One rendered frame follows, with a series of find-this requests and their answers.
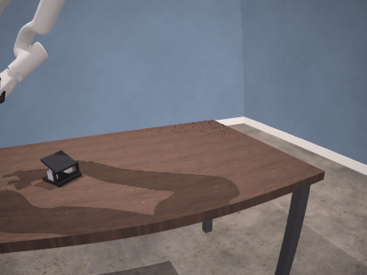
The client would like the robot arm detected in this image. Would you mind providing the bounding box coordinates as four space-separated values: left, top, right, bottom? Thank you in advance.
8 0 65 82

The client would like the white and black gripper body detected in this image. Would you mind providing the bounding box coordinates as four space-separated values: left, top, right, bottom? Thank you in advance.
0 68 17 98

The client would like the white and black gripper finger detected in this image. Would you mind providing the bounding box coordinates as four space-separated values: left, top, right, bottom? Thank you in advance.
0 91 6 104

